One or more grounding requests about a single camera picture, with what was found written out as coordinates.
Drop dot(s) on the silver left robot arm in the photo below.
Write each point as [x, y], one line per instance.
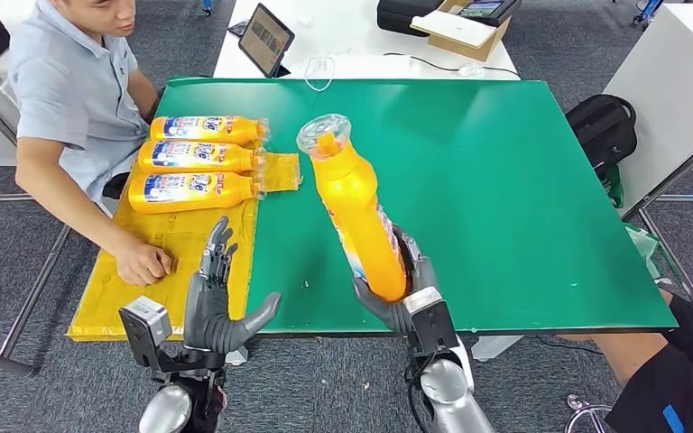
[164, 412]

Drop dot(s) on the white plug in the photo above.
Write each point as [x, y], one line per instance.
[471, 69]

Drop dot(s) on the yellow taped cardboard sheet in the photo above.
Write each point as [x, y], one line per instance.
[185, 239]

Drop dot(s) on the green bag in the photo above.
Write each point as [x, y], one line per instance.
[614, 188]

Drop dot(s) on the black tablet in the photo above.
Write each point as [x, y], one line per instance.
[264, 40]

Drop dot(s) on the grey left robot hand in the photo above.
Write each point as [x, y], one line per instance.
[209, 317]

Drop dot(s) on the cardboard box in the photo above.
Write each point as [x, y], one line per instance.
[465, 49]

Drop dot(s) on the person's right forearm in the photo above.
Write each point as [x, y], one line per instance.
[71, 221]

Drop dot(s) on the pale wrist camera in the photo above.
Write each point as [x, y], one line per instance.
[433, 326]
[146, 326]

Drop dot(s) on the black backpack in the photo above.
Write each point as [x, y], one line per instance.
[602, 128]

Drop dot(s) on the black terminal with screen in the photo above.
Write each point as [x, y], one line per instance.
[492, 12]

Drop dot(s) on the black case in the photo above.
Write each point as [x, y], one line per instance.
[402, 17]

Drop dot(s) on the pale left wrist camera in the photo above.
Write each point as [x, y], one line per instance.
[146, 326]

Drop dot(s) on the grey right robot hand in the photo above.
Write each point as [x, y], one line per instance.
[423, 278]

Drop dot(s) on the orange detergent bottle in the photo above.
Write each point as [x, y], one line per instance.
[245, 130]
[352, 203]
[233, 192]
[239, 158]

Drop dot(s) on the dark phone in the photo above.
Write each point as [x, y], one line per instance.
[239, 27]

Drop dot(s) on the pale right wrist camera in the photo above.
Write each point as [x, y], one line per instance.
[433, 326]

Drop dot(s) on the blue cart leg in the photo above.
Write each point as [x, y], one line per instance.
[208, 6]

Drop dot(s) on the person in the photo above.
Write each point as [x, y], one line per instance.
[669, 382]
[71, 101]

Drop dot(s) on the white flat sheet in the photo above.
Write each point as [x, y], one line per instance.
[453, 28]

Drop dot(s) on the blue cart frame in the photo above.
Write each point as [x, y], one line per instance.
[649, 9]

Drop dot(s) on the person's right hand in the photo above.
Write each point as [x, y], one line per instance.
[143, 263]

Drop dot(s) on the white table leg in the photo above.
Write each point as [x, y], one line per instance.
[495, 348]
[238, 357]

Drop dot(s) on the metal desk frame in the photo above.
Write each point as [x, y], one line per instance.
[673, 176]

